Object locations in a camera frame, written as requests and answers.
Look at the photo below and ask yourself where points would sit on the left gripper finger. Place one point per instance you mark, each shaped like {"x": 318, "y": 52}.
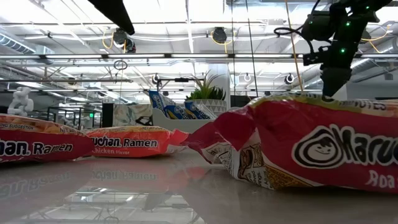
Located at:
{"x": 115, "y": 12}

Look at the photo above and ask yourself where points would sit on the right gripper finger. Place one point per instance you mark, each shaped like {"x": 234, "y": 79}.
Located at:
{"x": 334, "y": 81}

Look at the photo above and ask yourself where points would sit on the red Maruchan ramen pack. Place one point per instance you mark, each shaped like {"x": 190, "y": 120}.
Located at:
{"x": 311, "y": 146}
{"x": 37, "y": 146}

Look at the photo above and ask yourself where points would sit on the orange Maruchan ramen pack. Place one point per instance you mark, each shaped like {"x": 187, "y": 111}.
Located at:
{"x": 133, "y": 144}

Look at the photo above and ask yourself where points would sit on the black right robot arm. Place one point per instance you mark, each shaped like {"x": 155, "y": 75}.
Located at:
{"x": 320, "y": 26}

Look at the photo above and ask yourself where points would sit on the long ceiling light bar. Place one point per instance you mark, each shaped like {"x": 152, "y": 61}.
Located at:
{"x": 74, "y": 56}

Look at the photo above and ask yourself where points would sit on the black hanging bar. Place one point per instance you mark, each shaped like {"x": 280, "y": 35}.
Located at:
{"x": 180, "y": 80}

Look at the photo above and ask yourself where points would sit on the black panel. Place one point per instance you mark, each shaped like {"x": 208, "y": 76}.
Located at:
{"x": 107, "y": 115}

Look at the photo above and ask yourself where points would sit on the floral print panel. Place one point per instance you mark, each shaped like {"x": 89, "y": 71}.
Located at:
{"x": 130, "y": 115}

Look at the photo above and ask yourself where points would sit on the plant in white patterned pot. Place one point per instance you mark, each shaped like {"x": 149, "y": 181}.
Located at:
{"x": 205, "y": 91}

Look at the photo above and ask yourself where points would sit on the light grey plastic bin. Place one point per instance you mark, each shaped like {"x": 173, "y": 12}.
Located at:
{"x": 186, "y": 125}

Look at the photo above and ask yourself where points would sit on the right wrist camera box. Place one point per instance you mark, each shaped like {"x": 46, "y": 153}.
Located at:
{"x": 315, "y": 58}

